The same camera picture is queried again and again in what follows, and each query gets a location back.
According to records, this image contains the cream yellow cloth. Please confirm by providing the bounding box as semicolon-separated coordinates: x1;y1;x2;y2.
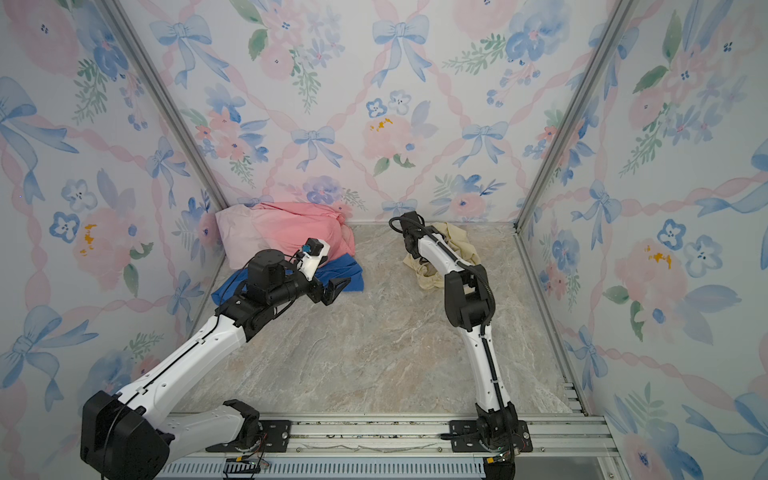
403;222;481;290

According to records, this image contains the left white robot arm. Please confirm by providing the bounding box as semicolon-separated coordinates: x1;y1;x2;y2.
80;238;350;479

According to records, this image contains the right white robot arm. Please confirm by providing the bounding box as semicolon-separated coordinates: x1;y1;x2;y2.
389;211;532;456

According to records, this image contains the blue knit cloth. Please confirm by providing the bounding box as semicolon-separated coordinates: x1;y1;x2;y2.
211;254;364;306

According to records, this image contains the light pink cloth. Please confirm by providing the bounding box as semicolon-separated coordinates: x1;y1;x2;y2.
215;205;269;270

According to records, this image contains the black corrugated cable hose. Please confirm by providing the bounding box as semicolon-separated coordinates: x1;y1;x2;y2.
388;214;433;253

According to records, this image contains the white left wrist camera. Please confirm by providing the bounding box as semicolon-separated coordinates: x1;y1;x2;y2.
297;238;330;280

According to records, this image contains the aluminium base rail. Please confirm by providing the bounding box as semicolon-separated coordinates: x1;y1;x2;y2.
160;413;629;479

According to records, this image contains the aluminium corner post right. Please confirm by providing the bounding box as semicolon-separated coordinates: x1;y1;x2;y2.
514;0;635;234

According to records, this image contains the aluminium corner post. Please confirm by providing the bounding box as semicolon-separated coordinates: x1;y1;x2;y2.
514;0;635;234
96;0;230;209

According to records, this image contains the aluminium corner post left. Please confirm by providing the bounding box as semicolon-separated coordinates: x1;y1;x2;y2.
96;0;230;209

